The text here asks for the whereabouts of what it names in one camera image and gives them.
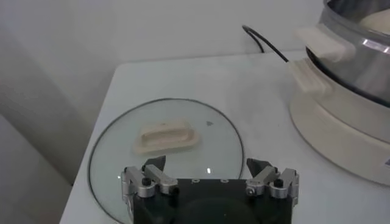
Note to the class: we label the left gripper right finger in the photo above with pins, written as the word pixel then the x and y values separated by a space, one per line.
pixel 268 181

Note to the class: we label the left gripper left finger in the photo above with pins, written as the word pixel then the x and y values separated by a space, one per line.
pixel 152 179

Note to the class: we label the white steamed baozi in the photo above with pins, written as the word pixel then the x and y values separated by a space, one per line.
pixel 377 23

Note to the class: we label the cream electric cooker base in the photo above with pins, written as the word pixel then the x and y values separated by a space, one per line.
pixel 335 137

